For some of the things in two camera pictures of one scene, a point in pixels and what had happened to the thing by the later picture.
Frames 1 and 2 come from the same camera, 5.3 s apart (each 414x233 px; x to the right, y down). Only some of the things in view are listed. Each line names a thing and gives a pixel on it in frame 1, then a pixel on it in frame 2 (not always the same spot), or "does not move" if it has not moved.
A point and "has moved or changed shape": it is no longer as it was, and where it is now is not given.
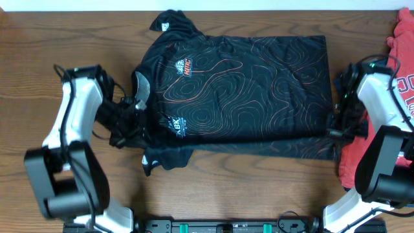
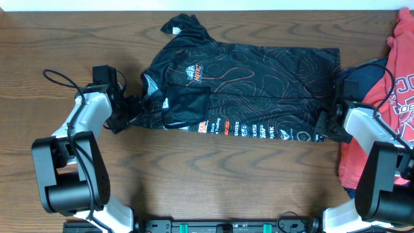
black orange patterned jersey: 268,98 has moved or changed shape
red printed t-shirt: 400,59 does not move
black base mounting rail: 229,226 does not move
